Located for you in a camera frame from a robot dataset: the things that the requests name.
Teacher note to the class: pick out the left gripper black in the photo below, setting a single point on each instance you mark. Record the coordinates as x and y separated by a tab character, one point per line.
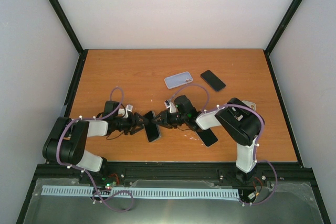
134	122

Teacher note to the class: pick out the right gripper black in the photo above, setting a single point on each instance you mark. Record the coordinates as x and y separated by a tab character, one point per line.
164	115

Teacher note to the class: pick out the teal phone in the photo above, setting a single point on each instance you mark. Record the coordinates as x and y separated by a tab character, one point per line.
151	129

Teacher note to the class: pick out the white-edged black phone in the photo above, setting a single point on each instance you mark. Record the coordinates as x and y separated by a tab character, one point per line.
208	137

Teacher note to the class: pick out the beige phone case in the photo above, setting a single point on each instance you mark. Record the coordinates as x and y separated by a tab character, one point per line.
251	105

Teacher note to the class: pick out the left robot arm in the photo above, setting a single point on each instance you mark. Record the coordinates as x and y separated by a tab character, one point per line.
66	143

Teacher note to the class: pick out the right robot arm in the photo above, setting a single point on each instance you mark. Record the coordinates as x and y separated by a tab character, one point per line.
243	124

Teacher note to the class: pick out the lavender phone case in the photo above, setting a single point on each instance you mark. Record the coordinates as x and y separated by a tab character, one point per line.
177	80

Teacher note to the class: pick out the dark purple phone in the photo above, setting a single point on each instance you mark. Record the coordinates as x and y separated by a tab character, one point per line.
212	80

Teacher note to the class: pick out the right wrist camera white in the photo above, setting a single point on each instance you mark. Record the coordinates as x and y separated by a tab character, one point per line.
170	106

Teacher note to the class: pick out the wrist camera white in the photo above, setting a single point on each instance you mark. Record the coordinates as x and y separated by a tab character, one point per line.
170	106
125	111

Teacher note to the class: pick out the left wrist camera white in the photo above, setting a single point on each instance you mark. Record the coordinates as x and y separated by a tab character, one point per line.
125	111

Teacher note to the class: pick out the light blue cable duct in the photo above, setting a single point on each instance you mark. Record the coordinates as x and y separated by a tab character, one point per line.
142	193

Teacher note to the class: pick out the black aluminium frame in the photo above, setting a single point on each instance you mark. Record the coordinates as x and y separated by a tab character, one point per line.
292	167

